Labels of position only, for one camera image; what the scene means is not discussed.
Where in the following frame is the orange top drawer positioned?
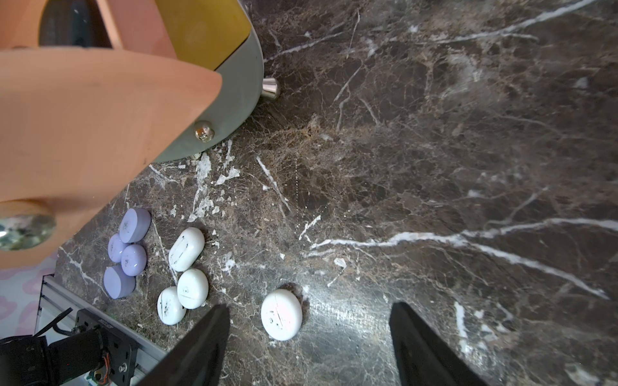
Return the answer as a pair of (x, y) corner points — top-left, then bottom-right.
(1, 1), (222, 269)

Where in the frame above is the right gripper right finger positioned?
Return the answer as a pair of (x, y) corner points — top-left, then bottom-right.
(389, 302), (486, 386)

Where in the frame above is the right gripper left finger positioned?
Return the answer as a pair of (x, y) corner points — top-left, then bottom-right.
(139, 304), (230, 385)

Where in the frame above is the grey bottom drawer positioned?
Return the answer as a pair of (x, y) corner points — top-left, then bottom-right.
(156, 1), (265, 162)

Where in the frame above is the white earphone case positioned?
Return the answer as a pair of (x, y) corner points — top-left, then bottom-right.
(157, 286), (187, 326)
(261, 289), (303, 341)
(177, 269), (209, 310)

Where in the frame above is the white earphone case right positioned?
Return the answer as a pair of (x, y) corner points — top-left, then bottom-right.
(261, 289), (303, 341)

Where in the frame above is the white earphone case middle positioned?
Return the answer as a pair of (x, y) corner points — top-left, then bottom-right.
(177, 269), (209, 310)

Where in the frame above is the purple earphone case upper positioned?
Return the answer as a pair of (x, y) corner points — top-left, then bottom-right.
(118, 208), (151, 244)

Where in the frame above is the purple earphone case left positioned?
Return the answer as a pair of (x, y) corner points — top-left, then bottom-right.
(107, 233), (129, 263)

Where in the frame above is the yellow drawer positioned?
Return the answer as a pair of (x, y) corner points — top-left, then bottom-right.
(155, 0), (251, 71)

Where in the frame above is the white earphone case lower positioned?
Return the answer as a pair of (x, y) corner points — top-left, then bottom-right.
(157, 286), (187, 326)

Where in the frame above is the purple earphone case middle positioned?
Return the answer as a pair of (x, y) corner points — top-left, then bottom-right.
(121, 244), (147, 277)

